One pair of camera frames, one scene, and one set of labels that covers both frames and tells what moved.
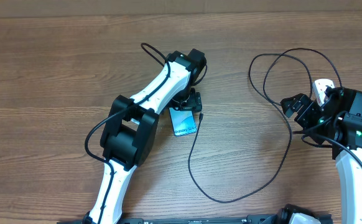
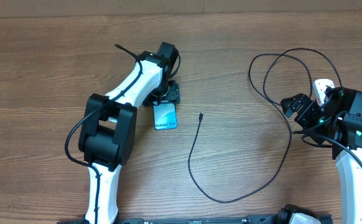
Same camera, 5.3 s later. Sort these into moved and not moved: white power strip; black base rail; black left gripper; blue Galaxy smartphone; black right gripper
Moved: black left gripper; blue Galaxy smartphone
Not moved: white power strip; black base rail; black right gripper
